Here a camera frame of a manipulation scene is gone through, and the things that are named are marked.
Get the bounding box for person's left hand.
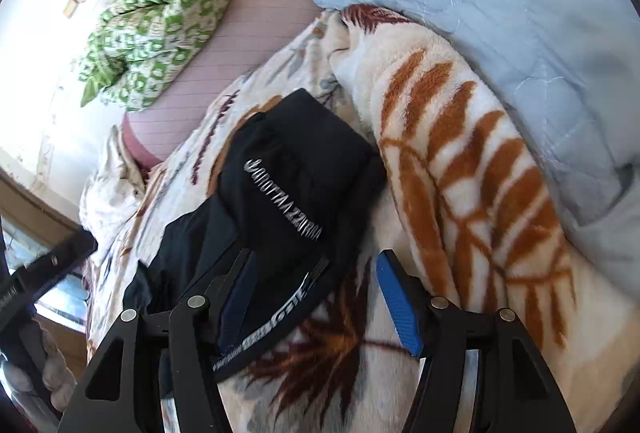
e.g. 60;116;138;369
31;317;79;408

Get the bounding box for stained glass window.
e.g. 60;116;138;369
0;218;91;329

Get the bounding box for green patterned quilt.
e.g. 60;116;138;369
77;0;237;111

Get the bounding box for leaf-print fleece blanket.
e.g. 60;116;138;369
80;3;640;433

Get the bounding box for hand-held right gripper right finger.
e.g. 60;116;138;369
376;249;578;433

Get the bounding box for pink quilted headboard cushion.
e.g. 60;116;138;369
122;0;331;164

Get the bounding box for wooden window frame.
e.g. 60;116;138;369
0;170;93;244

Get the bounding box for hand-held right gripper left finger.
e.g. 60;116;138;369
70;248;256;433

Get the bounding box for white leaf-print pillow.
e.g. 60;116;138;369
79;126;151;259

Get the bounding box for black pants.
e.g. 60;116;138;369
122;88;387;381

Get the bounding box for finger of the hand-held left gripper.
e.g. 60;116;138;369
0;229;98;314

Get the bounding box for light blue quilt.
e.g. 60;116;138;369
304;0;640;271

